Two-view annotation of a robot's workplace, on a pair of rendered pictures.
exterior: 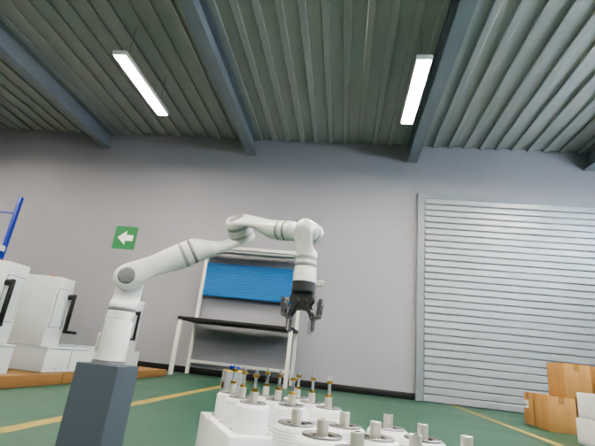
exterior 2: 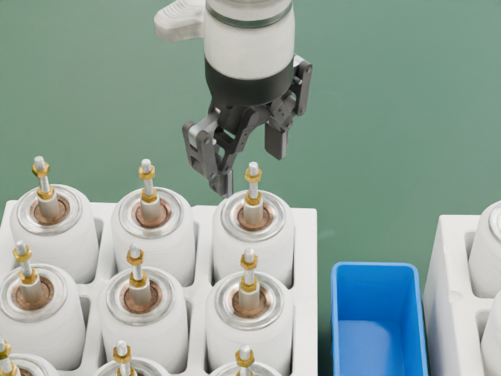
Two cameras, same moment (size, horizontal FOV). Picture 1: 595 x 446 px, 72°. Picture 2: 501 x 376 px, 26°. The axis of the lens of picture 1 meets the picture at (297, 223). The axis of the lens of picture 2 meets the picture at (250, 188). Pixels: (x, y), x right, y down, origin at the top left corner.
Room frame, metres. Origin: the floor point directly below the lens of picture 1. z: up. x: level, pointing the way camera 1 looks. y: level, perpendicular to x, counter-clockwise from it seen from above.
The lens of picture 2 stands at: (1.01, 0.58, 1.22)
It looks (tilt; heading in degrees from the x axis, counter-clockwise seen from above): 49 degrees down; 293
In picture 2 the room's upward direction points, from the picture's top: straight up
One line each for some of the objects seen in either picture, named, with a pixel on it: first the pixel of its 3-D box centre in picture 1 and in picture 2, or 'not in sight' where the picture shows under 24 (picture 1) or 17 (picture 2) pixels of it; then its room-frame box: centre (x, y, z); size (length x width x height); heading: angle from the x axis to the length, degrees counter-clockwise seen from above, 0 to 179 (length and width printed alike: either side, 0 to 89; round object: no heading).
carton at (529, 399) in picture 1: (544, 410); not in sight; (4.36, -2.66, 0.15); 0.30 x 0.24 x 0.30; 81
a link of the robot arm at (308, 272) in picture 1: (306, 274); (232, 10); (1.30, -0.05, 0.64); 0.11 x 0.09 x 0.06; 158
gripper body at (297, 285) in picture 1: (303, 295); (249, 84); (1.28, -0.04, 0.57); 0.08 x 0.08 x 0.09
